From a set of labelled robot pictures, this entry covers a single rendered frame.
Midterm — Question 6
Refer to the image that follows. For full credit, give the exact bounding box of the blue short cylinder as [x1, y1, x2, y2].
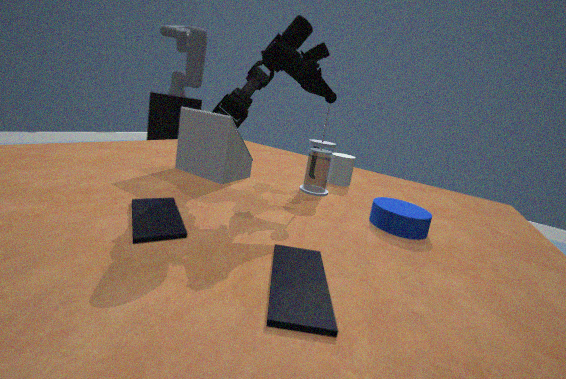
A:
[369, 197, 432, 240]

